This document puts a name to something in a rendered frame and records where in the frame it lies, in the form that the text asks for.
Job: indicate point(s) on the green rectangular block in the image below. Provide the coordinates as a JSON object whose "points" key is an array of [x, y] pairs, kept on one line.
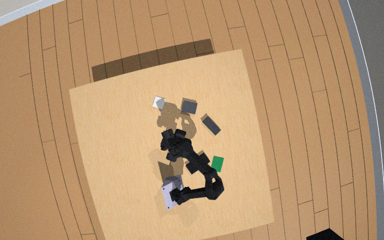
{"points": [[217, 163]]}

